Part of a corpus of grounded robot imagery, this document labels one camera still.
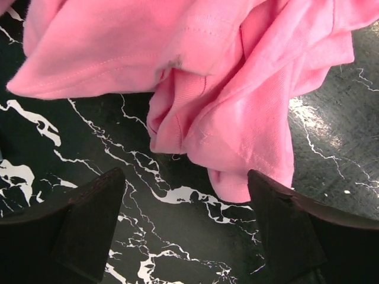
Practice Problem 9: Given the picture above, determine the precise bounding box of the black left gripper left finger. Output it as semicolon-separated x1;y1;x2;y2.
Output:
1;167;125;282

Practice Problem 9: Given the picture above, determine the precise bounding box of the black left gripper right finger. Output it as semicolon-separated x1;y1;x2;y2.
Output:
248;170;378;283

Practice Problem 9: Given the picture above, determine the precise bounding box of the pink t-shirt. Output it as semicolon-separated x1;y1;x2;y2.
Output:
7;1;378;203

